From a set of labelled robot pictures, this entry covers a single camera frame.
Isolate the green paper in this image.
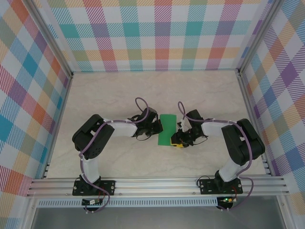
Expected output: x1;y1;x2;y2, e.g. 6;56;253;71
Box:
157;114;178;146

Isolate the grey metal panel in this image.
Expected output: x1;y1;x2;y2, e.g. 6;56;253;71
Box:
30;206;286;229

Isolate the black circuit board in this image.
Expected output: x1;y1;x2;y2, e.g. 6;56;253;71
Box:
81;198;102;206

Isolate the right gripper thin black wire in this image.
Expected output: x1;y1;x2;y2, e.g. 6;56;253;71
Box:
192;135;208;145

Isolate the thin black base wire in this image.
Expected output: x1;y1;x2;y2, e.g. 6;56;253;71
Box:
197;175;217;188

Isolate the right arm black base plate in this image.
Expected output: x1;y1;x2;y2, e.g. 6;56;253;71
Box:
199;178;243;195

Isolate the long aluminium base rail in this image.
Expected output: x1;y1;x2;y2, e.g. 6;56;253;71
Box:
26;176;290;198

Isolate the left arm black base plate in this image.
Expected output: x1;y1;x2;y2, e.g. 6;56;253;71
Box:
72;179;116;197

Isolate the slotted grey cable duct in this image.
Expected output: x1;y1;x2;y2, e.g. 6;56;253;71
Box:
37;197;219;208

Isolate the aluminium side rail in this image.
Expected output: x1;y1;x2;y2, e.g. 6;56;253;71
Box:
237;71;274;177
41;73;74;179

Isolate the aluminium frame post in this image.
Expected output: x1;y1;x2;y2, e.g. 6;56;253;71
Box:
237;0;283;77
25;0;74;79

